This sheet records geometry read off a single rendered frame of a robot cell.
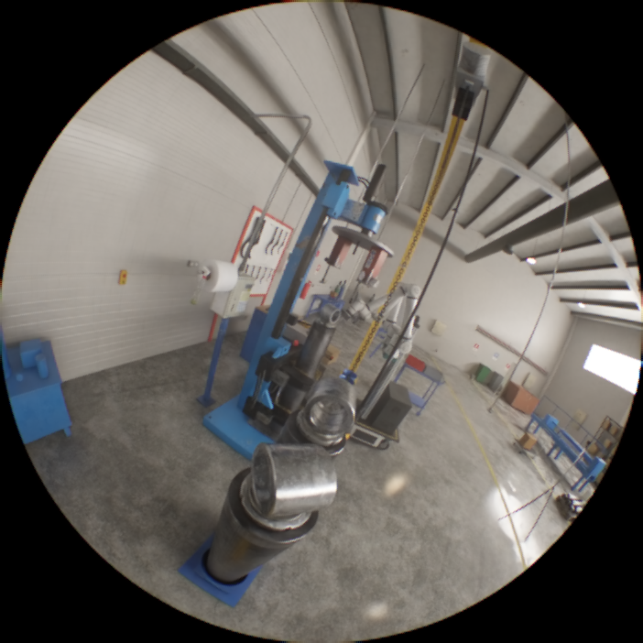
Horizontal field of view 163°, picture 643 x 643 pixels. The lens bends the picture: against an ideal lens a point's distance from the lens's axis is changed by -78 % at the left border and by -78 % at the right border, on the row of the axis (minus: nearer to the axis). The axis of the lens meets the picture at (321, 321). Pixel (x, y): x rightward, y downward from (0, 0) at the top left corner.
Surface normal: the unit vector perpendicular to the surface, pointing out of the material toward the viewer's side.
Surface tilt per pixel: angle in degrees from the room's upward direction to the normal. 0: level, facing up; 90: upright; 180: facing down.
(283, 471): 20
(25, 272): 90
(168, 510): 0
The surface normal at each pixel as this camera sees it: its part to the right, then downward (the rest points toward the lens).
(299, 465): 0.47, -0.76
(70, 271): 0.87, 0.44
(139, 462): 0.39, -0.89
